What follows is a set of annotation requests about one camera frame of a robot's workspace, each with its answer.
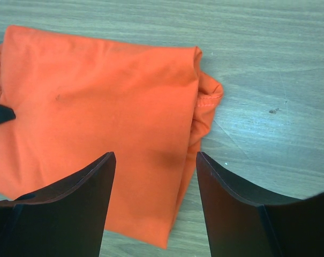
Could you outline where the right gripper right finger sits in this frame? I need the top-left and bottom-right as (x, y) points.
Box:
(197, 152), (304, 256)

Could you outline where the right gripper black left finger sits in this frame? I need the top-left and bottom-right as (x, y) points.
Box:
(6, 152), (116, 256)

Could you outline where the orange t shirt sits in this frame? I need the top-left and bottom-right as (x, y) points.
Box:
(0, 25), (224, 249)

